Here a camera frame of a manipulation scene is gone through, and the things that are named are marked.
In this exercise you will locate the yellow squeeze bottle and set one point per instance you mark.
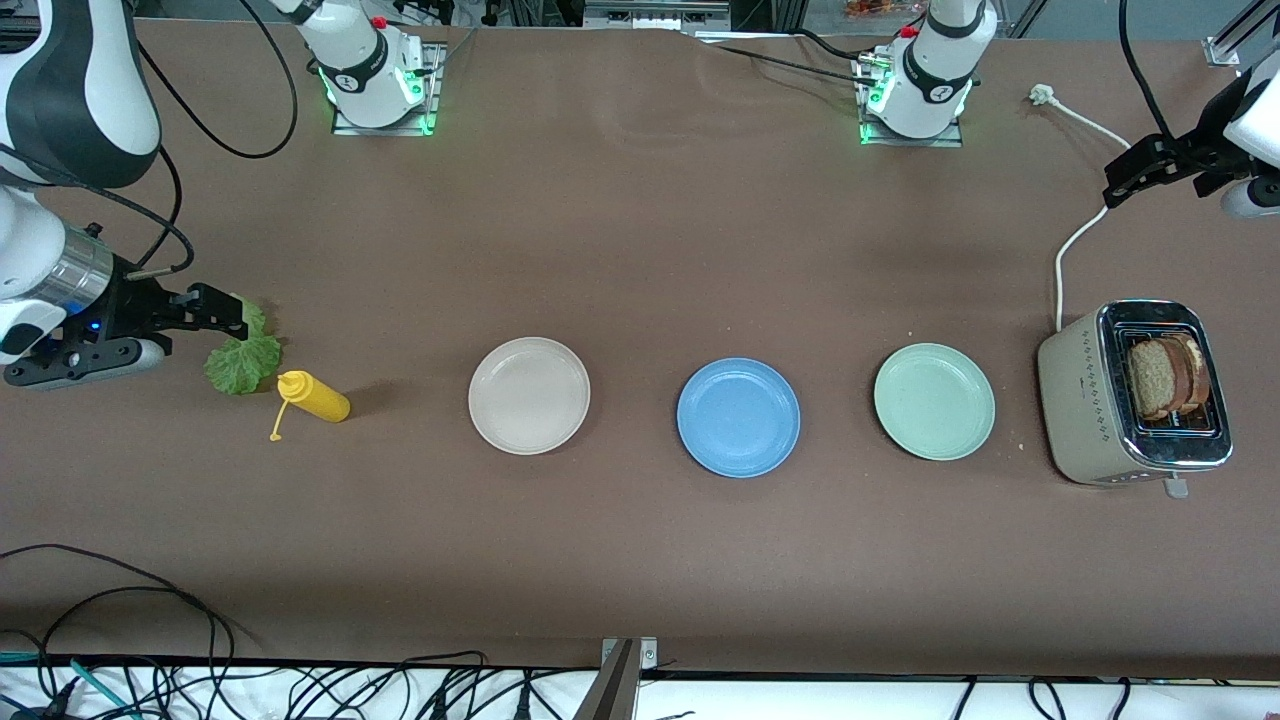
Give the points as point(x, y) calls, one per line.
point(320, 400)

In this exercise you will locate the blue plate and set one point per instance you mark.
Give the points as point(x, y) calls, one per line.
point(738, 418)

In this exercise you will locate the green lettuce leaf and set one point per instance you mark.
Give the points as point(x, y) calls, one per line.
point(245, 365)

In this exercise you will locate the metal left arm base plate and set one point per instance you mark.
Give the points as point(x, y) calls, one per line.
point(945, 140)

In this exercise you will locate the beige chrome two-slot toaster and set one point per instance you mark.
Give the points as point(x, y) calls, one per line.
point(1080, 410)

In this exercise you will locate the aluminium profile bar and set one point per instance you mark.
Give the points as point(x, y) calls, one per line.
point(655, 15)

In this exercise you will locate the aluminium frame rail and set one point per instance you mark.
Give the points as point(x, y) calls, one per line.
point(1225, 48)
point(620, 680)

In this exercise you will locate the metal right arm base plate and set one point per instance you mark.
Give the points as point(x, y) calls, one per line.
point(432, 80)

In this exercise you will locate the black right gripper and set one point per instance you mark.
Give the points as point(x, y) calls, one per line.
point(133, 307)

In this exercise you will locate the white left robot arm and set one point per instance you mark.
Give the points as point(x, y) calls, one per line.
point(935, 70)

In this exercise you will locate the brown bread slice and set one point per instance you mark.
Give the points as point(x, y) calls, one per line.
point(1198, 370)
point(1155, 380)

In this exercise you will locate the beige plate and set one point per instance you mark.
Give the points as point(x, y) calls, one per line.
point(529, 396)

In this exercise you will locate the orange packet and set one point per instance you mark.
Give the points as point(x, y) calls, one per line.
point(870, 8)

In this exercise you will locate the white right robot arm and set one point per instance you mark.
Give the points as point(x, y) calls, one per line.
point(90, 110)

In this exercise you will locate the light green plate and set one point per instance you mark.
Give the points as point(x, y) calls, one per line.
point(935, 400)

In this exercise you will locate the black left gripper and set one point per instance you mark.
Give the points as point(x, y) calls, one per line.
point(1190, 157)

